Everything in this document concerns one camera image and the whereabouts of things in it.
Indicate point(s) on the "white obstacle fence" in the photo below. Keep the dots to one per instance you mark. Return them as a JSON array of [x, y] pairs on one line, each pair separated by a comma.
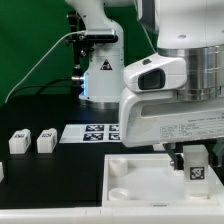
[[116, 215]]

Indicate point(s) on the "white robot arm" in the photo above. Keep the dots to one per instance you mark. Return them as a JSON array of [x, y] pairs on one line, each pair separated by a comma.
[[189, 29]]

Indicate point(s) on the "white marker sheet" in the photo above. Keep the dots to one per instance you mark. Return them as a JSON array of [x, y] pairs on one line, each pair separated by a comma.
[[90, 133]]

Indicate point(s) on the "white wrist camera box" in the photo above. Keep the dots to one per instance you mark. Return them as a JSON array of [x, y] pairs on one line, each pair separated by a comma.
[[156, 73]]

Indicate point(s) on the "white square table top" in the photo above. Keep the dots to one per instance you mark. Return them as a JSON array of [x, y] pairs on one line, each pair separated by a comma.
[[149, 180]]

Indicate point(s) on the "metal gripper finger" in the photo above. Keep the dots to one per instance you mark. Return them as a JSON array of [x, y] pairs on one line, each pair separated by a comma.
[[218, 153]]

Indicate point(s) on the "white part left edge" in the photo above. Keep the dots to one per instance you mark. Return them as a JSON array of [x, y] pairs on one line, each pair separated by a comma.
[[1, 172]]

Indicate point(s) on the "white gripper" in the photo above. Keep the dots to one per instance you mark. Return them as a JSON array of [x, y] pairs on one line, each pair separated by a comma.
[[150, 118]]

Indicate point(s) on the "black camera stand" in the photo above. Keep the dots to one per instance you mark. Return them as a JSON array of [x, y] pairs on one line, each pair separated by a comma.
[[80, 46]]

